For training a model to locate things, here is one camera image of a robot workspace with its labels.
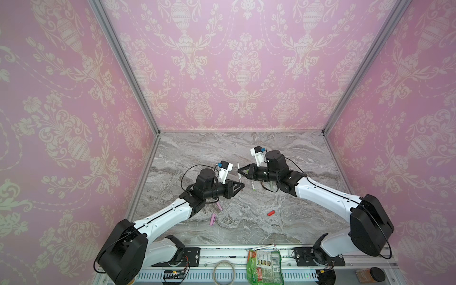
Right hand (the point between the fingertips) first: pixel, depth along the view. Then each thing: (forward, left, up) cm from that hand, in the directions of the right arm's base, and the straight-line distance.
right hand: (239, 171), depth 78 cm
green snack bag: (-34, -8, -18) cm, 39 cm away
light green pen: (-8, -12, +2) cm, 15 cm away
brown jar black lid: (-39, -45, -13) cm, 60 cm away
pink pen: (-8, +10, -19) cm, 23 cm away
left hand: (-6, -1, -3) cm, 7 cm away
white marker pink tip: (-27, -8, -20) cm, 34 cm away
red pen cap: (-12, -15, -21) cm, 28 cm away
